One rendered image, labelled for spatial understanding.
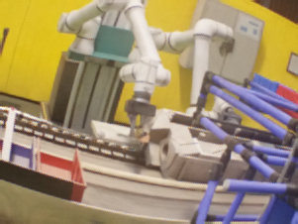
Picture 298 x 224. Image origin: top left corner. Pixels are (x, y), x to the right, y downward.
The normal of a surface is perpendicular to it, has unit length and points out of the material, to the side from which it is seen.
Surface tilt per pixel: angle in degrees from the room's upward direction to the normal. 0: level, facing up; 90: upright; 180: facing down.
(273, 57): 90
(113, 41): 90
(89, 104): 90
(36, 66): 90
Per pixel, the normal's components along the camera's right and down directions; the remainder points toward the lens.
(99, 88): 0.32, 0.36
